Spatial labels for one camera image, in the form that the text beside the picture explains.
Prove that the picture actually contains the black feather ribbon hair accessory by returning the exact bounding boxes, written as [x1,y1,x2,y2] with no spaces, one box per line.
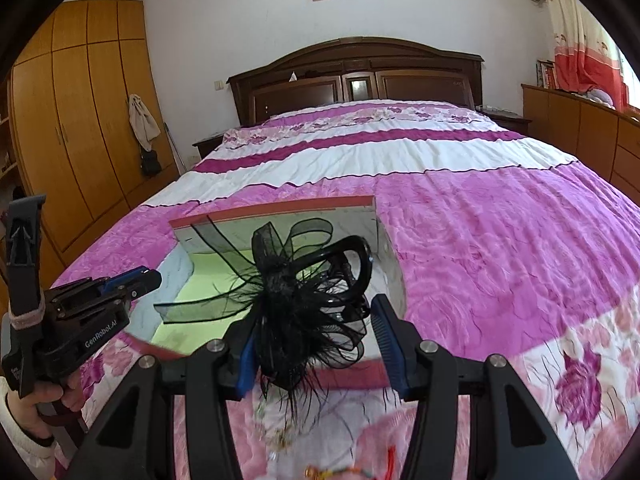
[155,218,373,415]

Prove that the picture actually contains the white sleeve left forearm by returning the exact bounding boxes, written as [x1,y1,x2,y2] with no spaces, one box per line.
[1,377,64,479]

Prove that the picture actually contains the person's left hand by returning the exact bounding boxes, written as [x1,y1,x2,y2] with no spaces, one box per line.
[5,372,87,439]

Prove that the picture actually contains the open red-rimmed cardboard box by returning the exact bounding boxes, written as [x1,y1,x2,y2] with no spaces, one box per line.
[130,195,406,390]

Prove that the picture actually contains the dark bag on wardrobe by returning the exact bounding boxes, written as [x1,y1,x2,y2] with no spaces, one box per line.
[140,148,162,177]

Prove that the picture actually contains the dark left nightstand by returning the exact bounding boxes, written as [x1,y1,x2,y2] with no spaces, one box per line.
[193,132,224,159]

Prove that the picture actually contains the dark nightstand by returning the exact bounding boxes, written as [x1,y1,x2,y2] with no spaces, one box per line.
[476,106,532,136]
[193,132,224,159]

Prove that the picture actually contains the white cloth hanging on wardrobe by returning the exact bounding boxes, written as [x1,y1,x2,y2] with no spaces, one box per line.
[128,94,160,152]

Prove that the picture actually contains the orange wooden wardrobe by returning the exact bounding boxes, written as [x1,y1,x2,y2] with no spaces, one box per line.
[1,0,179,288]

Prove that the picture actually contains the pink floral bed quilt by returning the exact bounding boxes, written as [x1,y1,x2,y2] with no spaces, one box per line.
[62,100,639,479]

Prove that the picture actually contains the dark wooden headboard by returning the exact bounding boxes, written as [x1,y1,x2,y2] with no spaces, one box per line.
[228,36,483,127]

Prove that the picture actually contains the dark right nightstand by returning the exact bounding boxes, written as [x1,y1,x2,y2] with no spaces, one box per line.
[476,106,532,136]

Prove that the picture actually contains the orange wooden side cabinet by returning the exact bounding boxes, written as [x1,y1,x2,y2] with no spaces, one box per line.
[522,84,640,202]

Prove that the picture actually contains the books on cabinet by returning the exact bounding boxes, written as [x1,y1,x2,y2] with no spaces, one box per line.
[536,60,558,90]

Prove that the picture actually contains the red white floral curtain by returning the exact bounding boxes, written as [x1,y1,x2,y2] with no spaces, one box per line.
[546,0,628,110]

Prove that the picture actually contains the colourful beaded bracelet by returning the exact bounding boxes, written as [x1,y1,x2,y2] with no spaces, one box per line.
[304,464,388,480]

